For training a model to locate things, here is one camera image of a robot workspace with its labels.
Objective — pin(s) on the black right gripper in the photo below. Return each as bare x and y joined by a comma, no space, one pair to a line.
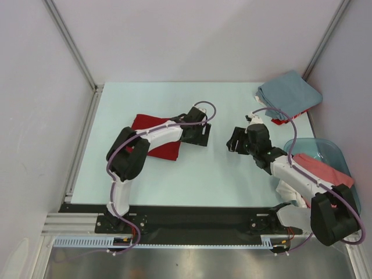
236,139

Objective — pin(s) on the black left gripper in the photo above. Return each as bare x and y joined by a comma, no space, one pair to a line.
201,139

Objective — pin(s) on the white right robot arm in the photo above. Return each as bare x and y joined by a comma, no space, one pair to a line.
332,215

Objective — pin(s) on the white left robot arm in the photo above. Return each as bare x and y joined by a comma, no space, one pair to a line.
127,156

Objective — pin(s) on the folded red printed t shirt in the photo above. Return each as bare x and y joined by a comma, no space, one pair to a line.
285,121

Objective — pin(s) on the folded white t shirt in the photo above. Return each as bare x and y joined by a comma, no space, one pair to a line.
257,99

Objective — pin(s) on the folded grey-blue t shirt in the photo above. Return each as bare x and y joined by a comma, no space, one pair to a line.
289,94

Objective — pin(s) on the pink t shirt in basin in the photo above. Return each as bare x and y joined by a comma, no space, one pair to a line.
323,171

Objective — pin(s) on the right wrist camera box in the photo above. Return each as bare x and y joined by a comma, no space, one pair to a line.
253,119

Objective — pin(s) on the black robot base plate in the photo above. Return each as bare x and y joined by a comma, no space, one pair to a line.
170,224

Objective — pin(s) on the white slotted cable duct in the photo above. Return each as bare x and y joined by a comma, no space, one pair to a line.
123,242

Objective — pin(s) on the left aluminium frame post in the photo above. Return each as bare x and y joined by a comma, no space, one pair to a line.
65,33

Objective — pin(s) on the aluminium frame post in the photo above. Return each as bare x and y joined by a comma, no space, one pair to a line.
65,33
327,36

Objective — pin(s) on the right aluminium frame post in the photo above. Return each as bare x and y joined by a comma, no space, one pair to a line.
327,36

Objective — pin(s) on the front aluminium frame rail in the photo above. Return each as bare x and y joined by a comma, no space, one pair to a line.
64,224

